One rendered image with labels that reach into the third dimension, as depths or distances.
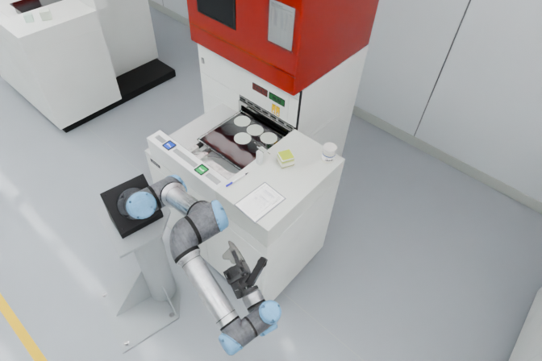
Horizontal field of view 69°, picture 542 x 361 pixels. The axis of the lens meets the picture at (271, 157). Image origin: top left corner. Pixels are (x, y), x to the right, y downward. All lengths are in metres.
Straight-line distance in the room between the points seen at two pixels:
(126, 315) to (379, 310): 1.59
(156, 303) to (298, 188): 1.27
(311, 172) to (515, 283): 1.80
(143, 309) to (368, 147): 2.28
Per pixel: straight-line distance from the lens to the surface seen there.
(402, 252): 3.06
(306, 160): 2.10
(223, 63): 2.47
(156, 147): 2.24
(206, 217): 1.45
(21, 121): 4.32
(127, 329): 2.73
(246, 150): 2.23
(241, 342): 1.40
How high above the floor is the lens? 2.47
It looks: 46 degrees down
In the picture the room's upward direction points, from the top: 3 degrees clockwise
